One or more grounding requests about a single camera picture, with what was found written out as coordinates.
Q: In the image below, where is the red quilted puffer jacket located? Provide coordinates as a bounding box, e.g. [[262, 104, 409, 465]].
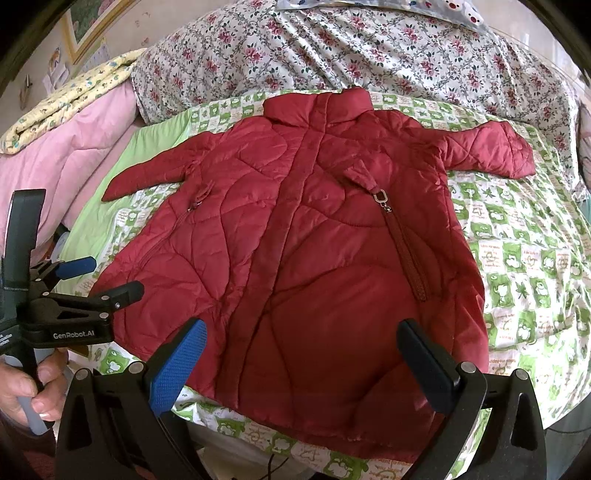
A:
[[94, 88, 535, 463]]

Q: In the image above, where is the person's left hand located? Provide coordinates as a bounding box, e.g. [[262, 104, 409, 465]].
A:
[[1, 348, 68, 426]]

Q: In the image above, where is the pink blanket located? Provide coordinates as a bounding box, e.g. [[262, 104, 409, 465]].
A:
[[1, 81, 139, 263]]

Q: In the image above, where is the yellow floral quilt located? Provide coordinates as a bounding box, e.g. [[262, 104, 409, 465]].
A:
[[1, 48, 145, 155]]

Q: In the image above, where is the floral rose print duvet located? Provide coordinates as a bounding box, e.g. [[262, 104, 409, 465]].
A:
[[131, 1, 584, 191]]

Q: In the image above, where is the plaid pink pillow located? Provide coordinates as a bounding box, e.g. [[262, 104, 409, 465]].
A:
[[577, 104, 590, 183]]

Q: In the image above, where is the white pillow with red dots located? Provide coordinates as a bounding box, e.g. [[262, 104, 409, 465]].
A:
[[276, 0, 486, 31]]

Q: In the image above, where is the black cable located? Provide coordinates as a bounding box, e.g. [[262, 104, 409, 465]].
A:
[[255, 453, 293, 480]]

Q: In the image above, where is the framed picture on wall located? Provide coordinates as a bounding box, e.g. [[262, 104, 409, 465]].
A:
[[60, 0, 137, 64]]

